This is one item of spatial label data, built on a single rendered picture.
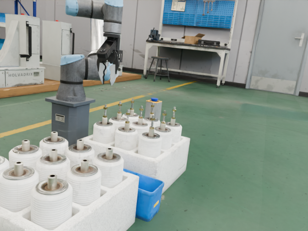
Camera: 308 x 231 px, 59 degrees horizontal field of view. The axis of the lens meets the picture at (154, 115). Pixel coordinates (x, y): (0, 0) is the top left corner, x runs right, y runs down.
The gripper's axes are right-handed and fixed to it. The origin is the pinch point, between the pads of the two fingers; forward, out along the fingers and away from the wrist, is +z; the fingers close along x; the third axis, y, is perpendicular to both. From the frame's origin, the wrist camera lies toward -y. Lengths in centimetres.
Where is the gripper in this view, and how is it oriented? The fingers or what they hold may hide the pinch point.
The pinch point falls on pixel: (106, 81)
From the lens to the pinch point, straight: 120.3
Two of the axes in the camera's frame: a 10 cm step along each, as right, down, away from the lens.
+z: -1.0, 9.7, 2.3
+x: -9.6, -1.6, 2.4
